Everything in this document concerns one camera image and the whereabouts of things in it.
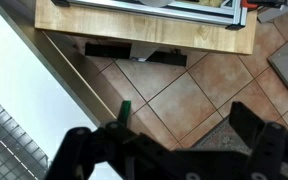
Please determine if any steel dish drying rack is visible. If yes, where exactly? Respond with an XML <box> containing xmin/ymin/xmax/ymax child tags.
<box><xmin>0</xmin><ymin>87</ymin><xmax>50</xmax><ymax>180</ymax></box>

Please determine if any patterned grey rug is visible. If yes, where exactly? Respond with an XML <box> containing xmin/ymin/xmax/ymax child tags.
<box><xmin>192</xmin><ymin>116</ymin><xmax>288</xmax><ymax>180</ymax></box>

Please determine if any red black clamp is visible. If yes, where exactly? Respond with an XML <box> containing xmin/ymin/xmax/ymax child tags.
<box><xmin>240</xmin><ymin>0</ymin><xmax>288</xmax><ymax>10</ymax></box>

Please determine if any aluminium profile frame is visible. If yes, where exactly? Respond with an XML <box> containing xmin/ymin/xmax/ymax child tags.
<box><xmin>50</xmin><ymin>0</ymin><xmax>250</xmax><ymax>31</ymax></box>

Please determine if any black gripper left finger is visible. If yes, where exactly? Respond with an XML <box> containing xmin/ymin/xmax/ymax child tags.
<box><xmin>45</xmin><ymin>99</ymin><xmax>172</xmax><ymax>180</ymax></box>

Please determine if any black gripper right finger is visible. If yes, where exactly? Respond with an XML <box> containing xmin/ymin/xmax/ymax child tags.
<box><xmin>228</xmin><ymin>100</ymin><xmax>288</xmax><ymax>180</ymax></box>

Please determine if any wooden table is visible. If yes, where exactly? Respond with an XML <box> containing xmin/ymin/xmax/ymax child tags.
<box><xmin>34</xmin><ymin>0</ymin><xmax>258</xmax><ymax>55</ymax></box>

